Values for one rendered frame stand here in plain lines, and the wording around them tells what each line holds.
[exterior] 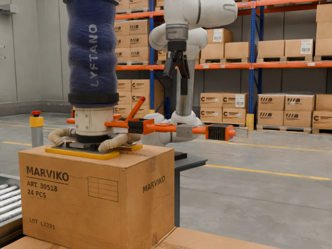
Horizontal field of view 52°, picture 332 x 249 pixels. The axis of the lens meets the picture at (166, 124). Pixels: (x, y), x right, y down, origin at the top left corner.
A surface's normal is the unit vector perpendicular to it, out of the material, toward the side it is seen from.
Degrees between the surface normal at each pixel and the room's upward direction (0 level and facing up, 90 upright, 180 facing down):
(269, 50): 91
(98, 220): 90
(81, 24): 78
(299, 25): 90
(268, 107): 89
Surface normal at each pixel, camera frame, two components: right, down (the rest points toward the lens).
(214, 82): -0.45, 0.12
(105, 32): 0.75, -0.12
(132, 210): 0.88, 0.07
